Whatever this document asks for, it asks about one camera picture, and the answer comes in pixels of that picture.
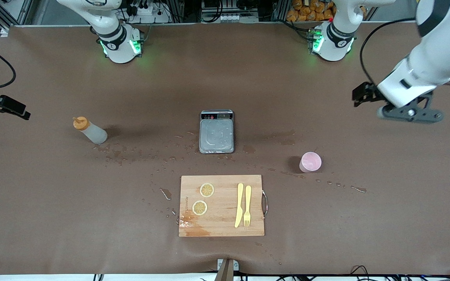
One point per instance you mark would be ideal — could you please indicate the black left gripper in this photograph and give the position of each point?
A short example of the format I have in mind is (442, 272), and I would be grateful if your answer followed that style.
(369, 93)

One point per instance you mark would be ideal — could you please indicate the translucent sauce bottle orange cap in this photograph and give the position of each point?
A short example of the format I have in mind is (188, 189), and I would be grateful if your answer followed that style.
(94, 134)

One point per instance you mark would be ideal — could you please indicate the pink plastic cup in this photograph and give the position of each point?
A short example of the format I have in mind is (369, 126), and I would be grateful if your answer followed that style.
(310, 162)

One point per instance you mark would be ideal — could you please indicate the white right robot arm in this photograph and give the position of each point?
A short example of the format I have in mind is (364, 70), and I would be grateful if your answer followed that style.
(115, 43)

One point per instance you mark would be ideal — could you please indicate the orange snack bags pile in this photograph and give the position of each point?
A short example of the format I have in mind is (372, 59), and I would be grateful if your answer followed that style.
(311, 9)

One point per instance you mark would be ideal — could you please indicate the grey digital kitchen scale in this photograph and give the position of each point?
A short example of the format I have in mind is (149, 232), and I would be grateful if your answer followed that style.
(216, 134)

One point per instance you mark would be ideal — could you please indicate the yellow plastic fork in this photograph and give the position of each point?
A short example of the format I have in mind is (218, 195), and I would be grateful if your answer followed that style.
(247, 203)

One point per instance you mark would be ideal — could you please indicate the white power strip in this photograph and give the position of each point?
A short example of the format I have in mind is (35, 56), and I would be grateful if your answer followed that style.
(147, 11)

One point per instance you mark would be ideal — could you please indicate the yellow plastic knife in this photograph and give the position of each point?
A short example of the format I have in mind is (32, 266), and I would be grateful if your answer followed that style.
(239, 207)

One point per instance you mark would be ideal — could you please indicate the dried lemon slice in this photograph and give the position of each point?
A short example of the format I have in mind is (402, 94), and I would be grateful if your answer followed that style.
(199, 207)
(207, 190)

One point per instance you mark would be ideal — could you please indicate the wooden cutting board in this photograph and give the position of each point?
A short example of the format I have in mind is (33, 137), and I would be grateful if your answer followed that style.
(221, 222)

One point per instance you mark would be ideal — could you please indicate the aluminium frame profile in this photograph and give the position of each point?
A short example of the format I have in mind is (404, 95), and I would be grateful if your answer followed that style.
(27, 9)

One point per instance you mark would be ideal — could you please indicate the metal table bracket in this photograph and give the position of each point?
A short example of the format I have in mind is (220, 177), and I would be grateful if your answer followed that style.
(227, 270)

